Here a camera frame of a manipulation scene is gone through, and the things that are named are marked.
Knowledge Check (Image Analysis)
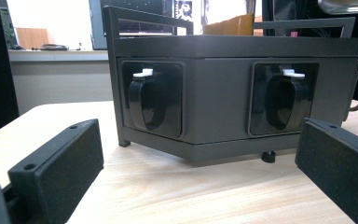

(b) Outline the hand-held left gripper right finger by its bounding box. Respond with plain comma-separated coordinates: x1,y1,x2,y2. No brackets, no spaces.
295,117,358,224

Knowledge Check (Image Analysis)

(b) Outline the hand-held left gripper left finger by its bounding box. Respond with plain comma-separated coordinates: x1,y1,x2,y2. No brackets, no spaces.
7,119,104,224

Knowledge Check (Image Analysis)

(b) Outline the grey background desk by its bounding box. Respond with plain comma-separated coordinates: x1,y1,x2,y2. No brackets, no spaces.
8,49,115,116

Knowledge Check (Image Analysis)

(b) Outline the black flat object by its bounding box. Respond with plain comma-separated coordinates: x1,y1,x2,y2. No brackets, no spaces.
40,43,70,51

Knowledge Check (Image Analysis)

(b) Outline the light wooden box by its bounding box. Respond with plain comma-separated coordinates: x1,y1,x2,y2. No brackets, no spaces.
14,27,50,50

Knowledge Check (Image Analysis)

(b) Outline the grey storage box with rails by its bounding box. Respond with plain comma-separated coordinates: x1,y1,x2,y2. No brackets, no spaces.
102,5,358,167

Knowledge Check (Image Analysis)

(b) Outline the green plant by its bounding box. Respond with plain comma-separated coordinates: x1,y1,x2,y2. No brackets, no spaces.
0,7,17,49

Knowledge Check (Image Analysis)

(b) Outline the monitor with dark screen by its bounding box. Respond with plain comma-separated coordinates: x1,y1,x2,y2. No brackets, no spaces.
88,0,176,50

